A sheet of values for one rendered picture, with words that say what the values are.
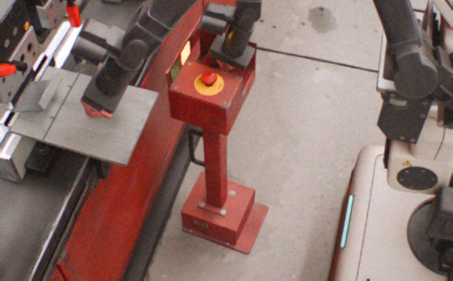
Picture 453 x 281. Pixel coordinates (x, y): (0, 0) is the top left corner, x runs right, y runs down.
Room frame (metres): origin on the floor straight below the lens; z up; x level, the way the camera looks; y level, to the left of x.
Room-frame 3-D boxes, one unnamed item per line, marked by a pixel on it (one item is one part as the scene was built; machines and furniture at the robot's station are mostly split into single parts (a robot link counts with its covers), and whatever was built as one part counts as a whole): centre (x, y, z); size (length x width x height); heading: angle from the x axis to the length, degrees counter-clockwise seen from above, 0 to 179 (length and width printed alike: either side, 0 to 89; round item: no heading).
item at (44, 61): (0.85, 0.43, 0.98); 0.20 x 0.03 x 0.03; 163
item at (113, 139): (0.79, 0.29, 1.00); 0.26 x 0.18 x 0.01; 73
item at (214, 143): (1.08, 0.04, 0.39); 0.05 x 0.05 x 0.54; 68
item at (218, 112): (1.08, 0.04, 0.75); 0.20 x 0.16 x 0.18; 158
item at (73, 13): (0.96, 0.33, 1.12); 0.04 x 0.02 x 0.10; 73
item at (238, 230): (1.07, 0.01, 0.06); 0.25 x 0.20 x 0.12; 68
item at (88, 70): (0.85, 0.37, 0.89); 0.30 x 0.05 x 0.03; 163
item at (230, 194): (1.08, 0.04, 0.13); 0.10 x 0.10 x 0.01; 68
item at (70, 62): (0.88, 0.42, 0.92); 0.39 x 0.06 x 0.10; 163
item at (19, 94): (0.83, 0.44, 1.05); 0.10 x 0.02 x 0.10; 163
